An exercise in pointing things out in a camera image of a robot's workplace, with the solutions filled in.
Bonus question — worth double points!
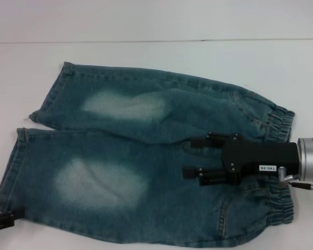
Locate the blue denim shorts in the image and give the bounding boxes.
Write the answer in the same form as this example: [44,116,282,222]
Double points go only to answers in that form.
[0,61,296,233]

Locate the right gripper cable with connector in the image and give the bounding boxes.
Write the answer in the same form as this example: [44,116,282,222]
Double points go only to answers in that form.
[278,166,313,196]

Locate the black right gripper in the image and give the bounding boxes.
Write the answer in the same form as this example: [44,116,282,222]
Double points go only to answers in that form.
[182,132,301,186]

